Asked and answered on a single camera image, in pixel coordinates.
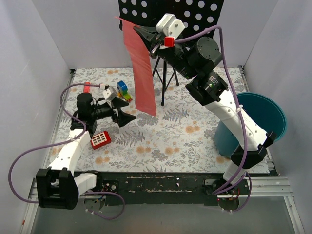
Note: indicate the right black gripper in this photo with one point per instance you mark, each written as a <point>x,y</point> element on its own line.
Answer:
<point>156,46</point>

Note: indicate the colourful toy brick car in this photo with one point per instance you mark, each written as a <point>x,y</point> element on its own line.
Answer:
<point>123,91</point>

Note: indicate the red trash bag roll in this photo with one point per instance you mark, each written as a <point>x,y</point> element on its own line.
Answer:
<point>86,88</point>

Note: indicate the red white grid box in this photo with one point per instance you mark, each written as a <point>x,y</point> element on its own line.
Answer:
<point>101,139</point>

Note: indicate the teal plastic trash bin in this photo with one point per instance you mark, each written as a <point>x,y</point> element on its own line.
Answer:
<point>264,111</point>

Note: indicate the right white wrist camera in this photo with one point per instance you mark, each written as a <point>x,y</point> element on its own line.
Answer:
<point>171,27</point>

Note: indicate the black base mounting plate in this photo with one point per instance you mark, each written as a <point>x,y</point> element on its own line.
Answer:
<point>111,199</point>

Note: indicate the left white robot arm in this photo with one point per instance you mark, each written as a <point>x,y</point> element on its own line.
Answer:
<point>56,185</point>

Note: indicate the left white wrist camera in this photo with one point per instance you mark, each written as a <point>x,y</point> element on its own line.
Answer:
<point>108,94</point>

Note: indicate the aluminium frame rail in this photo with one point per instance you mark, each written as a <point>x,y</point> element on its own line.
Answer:
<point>268,185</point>

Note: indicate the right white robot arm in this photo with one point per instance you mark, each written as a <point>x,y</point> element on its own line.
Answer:
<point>195,58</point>

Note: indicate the black perforated music stand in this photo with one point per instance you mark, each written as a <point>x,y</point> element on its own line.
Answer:
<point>195,14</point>

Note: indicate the floral patterned table mat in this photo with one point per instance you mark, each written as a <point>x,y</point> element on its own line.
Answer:
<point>180,138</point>

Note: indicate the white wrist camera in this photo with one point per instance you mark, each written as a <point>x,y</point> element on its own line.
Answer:
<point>108,94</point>
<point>171,27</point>

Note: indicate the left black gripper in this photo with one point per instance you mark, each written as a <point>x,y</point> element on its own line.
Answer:
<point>115,111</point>

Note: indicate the red plastic trash bag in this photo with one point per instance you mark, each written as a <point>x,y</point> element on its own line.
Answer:
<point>142,71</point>

